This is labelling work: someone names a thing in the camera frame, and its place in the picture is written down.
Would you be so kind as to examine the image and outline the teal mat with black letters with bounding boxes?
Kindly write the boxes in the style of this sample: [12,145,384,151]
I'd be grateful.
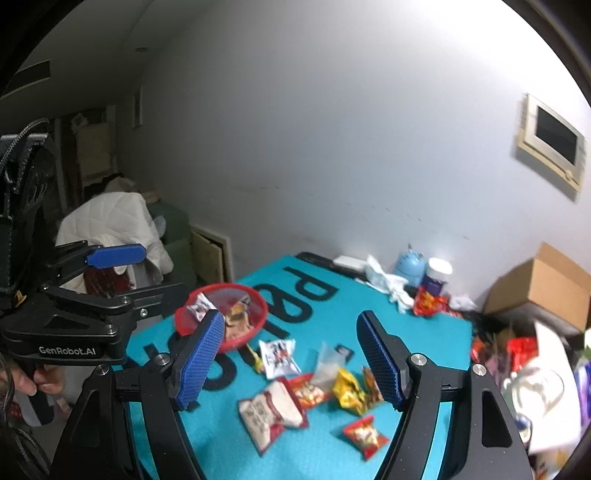
[122,253,476,480]

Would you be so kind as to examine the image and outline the red snack packet with window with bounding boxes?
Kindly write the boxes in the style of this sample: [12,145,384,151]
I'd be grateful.
[288,373,333,409]

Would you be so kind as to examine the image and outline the yellow wrapped candy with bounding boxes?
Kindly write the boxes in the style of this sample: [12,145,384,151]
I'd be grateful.
[245,342,267,374]

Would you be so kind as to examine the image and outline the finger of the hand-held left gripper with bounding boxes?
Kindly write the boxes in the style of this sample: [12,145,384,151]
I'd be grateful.
[41,282,192,324]
[48,242,147,283]

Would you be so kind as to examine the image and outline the red crumpled wrappers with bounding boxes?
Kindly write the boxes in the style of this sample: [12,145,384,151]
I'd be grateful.
[412,286,450,317]

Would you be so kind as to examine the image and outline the crumpled white tissue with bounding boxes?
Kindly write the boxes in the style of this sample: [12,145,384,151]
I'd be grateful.
[365,255,416,315]

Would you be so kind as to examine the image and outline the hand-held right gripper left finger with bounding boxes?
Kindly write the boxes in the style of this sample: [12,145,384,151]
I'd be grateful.
[55,309,227,480]

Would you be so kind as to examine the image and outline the small red snack packet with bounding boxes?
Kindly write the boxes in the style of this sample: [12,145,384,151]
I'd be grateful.
[342,415,391,461]

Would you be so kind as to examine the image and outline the small white snack packet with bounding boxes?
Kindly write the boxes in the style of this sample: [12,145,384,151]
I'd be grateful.
[188,294,216,322]

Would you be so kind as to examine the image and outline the person's left hand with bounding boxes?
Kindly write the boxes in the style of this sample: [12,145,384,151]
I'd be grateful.
[0,361,66,398]

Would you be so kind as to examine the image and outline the red packet among clutter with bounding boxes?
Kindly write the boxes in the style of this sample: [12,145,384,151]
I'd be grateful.
[508,337,539,366]

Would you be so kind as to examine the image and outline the flat white box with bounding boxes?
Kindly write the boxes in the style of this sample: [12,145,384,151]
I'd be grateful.
[332,255,370,273]

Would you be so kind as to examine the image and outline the orange snack packet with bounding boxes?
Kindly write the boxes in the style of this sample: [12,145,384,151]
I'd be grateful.
[361,367,384,407]

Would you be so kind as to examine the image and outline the cream small wall door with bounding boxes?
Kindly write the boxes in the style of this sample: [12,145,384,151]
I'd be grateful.
[190,224,232,283]

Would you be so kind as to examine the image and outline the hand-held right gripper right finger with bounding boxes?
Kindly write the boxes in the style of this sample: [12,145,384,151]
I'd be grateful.
[356,311,533,480]

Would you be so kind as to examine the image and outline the cardboard box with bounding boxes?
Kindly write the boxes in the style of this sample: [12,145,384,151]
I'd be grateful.
[482,242,591,331]

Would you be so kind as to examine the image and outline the green armchair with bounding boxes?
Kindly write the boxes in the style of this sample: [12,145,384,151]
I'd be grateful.
[148,200,195,274]

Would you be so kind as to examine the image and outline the clear plastic packet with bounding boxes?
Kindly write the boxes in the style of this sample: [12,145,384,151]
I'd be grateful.
[311,342,345,388]

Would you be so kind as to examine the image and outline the large white and red packet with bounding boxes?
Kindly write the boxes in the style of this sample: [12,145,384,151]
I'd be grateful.
[238,376,309,456]

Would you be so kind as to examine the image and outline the red mesh basket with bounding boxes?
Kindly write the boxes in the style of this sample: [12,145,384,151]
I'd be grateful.
[174,284,269,354]

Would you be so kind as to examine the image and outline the brown snack packet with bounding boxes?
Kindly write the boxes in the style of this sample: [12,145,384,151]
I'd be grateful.
[224,300,254,343]

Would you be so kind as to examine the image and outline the white printed bag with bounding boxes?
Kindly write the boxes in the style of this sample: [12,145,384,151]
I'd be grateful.
[503,323,587,454]

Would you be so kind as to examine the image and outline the yellow snack packet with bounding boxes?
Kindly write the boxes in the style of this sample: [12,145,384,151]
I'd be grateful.
[332,369,368,414]

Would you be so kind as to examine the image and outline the white quilted jacket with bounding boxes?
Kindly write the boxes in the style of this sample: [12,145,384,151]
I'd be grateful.
[55,191,174,287]

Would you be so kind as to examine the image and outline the cream framed wall panel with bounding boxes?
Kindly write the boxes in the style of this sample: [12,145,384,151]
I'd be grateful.
[516,93,586,202]

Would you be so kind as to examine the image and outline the white lidded canister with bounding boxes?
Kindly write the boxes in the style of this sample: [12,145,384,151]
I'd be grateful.
[422,257,453,299]

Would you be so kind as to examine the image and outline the blue alarm clock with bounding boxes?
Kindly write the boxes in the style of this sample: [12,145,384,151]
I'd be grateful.
[394,243,426,287]

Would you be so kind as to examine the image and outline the white packet with cartoon print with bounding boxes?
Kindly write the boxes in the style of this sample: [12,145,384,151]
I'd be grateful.
[259,339,301,380]

